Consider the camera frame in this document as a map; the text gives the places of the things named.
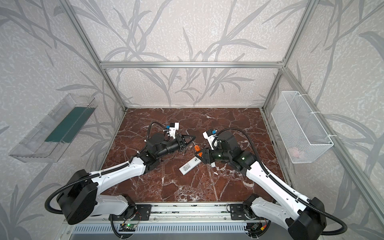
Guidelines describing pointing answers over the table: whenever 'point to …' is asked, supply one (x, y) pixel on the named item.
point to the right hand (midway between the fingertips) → (199, 148)
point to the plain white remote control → (190, 165)
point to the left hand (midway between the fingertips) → (197, 135)
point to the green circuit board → (127, 227)
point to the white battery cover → (213, 165)
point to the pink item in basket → (295, 152)
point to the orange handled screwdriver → (197, 148)
